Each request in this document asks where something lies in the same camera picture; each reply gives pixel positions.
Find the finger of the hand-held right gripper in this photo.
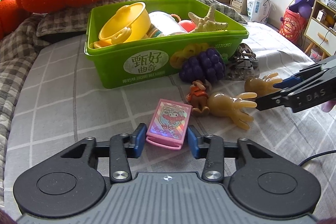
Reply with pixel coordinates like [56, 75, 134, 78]
[272, 56, 336, 91]
[255, 90, 292, 112]

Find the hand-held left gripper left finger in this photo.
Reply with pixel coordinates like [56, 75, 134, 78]
[52, 123, 148, 185]

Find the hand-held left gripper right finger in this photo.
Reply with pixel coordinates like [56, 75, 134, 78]
[186, 125, 282, 184]

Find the amber hand-shaped toy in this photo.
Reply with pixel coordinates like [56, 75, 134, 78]
[209, 92, 258, 130]
[245, 72, 283, 94]

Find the pink card box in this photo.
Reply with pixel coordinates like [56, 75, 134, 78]
[146, 98, 193, 151]

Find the small orange figurine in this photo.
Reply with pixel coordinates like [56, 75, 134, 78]
[186, 80, 210, 115]

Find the green plastic box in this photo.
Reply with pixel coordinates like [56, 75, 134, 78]
[84, 0, 249, 89]

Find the purple grape toy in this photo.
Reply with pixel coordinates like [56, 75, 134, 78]
[179, 48, 226, 83]

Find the tan starfish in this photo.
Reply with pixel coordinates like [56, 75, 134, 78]
[188, 5, 229, 33]

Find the pink rubber toy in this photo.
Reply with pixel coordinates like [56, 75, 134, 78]
[180, 20, 196, 32]

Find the clear cotton swab jar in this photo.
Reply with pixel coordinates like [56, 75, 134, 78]
[148, 11, 188, 38]

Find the yellow toy pot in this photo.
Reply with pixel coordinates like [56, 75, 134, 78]
[98, 2, 151, 47]

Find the person's right hand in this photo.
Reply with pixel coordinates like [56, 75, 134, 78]
[321, 101, 336, 113]

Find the red bucket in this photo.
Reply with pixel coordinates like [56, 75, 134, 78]
[279, 6, 307, 43]

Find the white wooden cabinet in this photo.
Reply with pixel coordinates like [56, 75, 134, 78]
[303, 0, 336, 62]

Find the white shopping bag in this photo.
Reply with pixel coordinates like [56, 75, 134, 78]
[246, 0, 271, 24]

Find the purple plush toy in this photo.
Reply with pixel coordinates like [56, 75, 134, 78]
[289, 0, 315, 17]

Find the grey grid bedsheet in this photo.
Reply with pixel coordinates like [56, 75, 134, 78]
[5, 22, 336, 216]

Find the grey checkered sofa cover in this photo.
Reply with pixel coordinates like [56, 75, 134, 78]
[0, 13, 50, 214]

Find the small orange pumpkin pillow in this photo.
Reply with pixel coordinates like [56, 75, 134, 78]
[0, 0, 30, 39]

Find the black cable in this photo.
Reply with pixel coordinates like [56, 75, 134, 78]
[299, 151, 336, 165]

